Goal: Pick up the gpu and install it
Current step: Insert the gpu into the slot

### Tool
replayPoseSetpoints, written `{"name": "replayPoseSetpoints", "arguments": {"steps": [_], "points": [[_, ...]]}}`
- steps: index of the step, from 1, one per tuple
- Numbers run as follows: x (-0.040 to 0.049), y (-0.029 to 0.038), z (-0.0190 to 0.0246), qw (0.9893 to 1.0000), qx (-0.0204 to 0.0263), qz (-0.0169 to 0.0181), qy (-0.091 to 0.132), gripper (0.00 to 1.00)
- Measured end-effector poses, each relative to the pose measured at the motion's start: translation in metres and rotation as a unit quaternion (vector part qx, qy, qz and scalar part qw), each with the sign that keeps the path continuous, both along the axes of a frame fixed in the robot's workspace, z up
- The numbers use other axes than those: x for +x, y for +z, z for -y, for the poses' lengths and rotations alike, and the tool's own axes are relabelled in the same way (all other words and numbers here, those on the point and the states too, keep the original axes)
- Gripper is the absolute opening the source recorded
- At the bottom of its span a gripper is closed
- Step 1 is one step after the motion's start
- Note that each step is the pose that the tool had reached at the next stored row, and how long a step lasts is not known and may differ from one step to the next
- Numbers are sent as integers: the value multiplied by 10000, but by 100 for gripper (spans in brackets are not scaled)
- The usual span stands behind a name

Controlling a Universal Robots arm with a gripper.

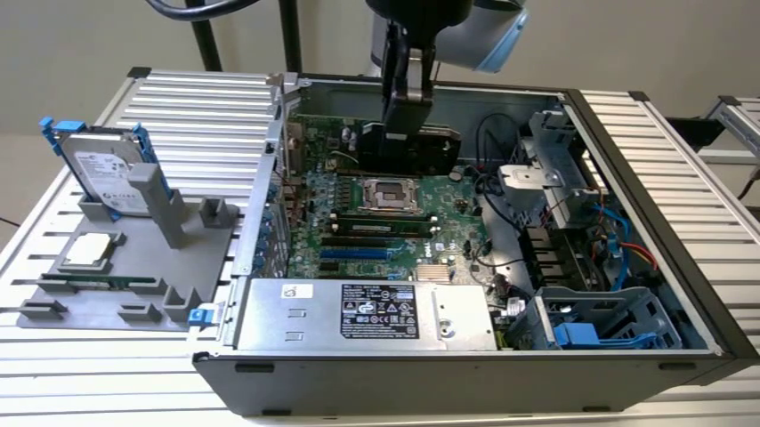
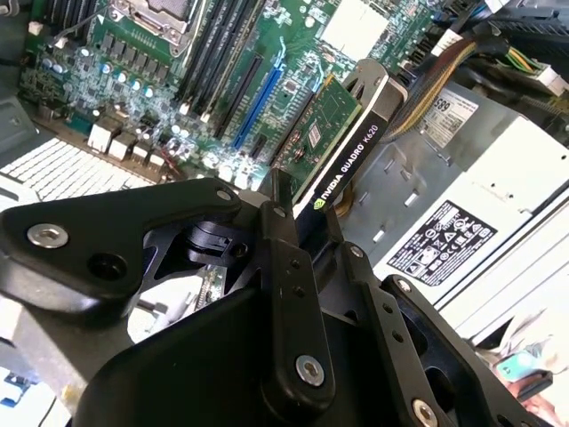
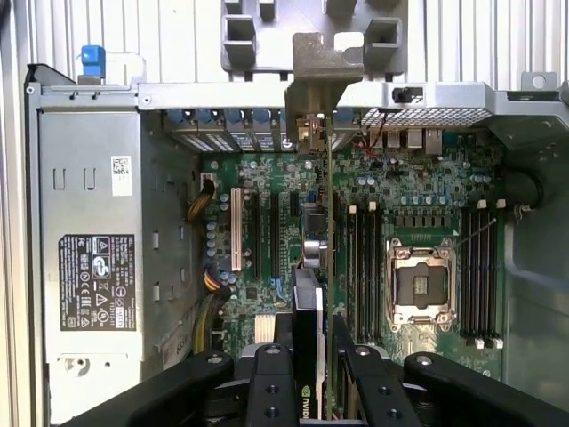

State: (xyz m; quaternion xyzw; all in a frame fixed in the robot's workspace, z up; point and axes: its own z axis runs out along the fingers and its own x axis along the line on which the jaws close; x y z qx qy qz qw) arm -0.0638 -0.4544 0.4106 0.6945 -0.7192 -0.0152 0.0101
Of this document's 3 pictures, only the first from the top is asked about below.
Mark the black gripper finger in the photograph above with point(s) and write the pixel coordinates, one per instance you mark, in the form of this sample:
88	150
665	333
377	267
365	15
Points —
397	66

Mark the green graphics card black cooler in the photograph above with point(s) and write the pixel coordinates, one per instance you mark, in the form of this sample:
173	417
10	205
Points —
440	151

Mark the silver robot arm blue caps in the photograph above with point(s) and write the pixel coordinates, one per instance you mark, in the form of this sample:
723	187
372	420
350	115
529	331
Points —
469	44

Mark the black stand pole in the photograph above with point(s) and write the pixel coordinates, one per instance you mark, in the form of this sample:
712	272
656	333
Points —
207	49
290	40

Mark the round coin cell battery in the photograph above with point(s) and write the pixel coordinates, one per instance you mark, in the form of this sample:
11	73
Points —
456	173

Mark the metal CPU socket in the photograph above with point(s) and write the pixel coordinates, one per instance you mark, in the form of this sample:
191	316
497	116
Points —
386	195

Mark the green motherboard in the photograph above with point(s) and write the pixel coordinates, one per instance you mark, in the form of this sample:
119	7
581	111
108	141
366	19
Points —
452	209

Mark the grey metal drive cage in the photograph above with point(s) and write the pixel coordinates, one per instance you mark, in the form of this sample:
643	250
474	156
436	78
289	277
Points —
535	178

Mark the RAM stick with white label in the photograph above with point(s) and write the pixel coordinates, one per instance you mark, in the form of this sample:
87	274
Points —
372	228

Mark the black expansion slot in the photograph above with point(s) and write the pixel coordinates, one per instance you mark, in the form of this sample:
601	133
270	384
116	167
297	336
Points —
356	241

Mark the blue expansion slot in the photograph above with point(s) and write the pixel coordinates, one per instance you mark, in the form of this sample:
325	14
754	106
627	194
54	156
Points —
356	254

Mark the small silver heatsink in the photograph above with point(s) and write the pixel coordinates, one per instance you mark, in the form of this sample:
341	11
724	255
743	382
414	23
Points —
433	273

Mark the hard disk in blue carrier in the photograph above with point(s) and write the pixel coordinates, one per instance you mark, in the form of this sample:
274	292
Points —
95	169

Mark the silver power supply unit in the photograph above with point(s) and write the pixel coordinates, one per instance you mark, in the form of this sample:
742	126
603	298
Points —
297	320

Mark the grey plastic disk bay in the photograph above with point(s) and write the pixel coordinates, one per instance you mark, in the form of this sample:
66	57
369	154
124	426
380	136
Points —
593	295

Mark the grey plastic parts rack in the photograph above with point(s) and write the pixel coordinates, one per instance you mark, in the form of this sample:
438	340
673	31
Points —
136	267

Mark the blue case latch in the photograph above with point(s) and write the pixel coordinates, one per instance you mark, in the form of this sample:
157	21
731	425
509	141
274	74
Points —
199	316

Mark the silver CPU chip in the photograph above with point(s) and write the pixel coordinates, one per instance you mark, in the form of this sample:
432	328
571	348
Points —
86	251

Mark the blue plastic bay latch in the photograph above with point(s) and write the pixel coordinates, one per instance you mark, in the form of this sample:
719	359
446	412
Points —
576	333

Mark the green RAM stick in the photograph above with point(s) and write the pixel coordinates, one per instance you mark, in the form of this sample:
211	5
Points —
95	281

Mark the open black PC case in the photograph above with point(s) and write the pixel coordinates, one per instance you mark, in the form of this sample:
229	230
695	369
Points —
416	382

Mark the aluminium frame side table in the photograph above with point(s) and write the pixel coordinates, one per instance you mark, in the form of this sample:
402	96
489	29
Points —
736	111

